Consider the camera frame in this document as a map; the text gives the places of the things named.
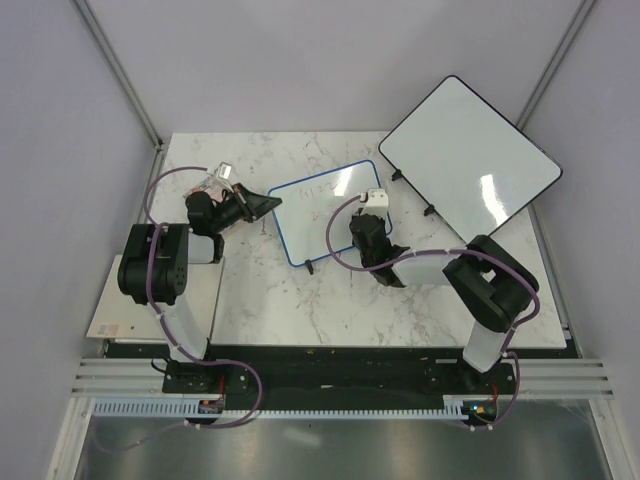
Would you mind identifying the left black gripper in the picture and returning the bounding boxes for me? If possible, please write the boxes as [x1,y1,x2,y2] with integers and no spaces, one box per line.
[211,183,281,234]

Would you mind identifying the small blue-framed whiteboard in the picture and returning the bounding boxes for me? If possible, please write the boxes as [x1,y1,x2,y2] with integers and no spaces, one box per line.
[268,159,381,267]

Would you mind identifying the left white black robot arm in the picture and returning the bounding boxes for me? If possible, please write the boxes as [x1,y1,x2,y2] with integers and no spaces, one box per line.
[117,183,283,393]

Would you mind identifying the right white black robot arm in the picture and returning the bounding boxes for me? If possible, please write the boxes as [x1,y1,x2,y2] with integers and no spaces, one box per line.
[349,213,539,394]

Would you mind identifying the large black-framed whiteboard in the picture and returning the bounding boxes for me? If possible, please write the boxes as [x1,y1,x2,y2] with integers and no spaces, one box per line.
[379,75,563,243]

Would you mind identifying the colourful patterned packet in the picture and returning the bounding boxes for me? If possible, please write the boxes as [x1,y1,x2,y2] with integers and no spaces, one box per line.
[185,177,240,236]

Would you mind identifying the grey metal plate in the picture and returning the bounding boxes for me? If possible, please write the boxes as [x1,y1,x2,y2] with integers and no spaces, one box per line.
[86,253,226,342]

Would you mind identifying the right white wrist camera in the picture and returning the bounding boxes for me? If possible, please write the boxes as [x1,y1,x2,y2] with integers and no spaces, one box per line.
[359,188,389,217]

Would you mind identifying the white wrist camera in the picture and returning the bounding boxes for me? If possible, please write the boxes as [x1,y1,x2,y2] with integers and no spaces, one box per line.
[207,162,233,189]
[359,188,389,217]

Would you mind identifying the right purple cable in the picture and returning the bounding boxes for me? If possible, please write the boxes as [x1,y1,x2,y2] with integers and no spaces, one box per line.
[325,194,542,432]

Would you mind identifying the purple cable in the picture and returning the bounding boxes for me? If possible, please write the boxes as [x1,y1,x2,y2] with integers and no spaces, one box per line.
[89,166,264,454]
[325,194,542,432]

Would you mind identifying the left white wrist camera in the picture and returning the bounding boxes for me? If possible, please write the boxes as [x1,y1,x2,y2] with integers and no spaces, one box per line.
[207,162,233,189]

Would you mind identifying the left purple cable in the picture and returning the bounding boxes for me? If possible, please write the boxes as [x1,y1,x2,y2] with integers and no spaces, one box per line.
[89,166,264,454]

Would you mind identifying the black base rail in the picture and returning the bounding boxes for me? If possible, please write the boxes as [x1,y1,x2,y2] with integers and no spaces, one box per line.
[104,342,581,401]

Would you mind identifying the white slotted cable duct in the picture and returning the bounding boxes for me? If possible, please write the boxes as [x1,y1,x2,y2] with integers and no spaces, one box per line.
[92,394,501,420]

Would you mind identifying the aluminium slotted rail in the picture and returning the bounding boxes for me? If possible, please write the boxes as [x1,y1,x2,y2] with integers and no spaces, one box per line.
[71,358,614,400]

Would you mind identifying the left aluminium corner post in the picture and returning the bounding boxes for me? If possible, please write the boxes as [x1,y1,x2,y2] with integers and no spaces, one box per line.
[70,0,164,151]

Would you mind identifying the aluminium corner post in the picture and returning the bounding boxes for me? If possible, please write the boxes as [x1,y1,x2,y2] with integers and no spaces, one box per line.
[516,0,599,132]
[70,0,164,151]

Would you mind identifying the right aluminium corner post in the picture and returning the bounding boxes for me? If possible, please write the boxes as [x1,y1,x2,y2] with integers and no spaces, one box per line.
[516,0,599,132]

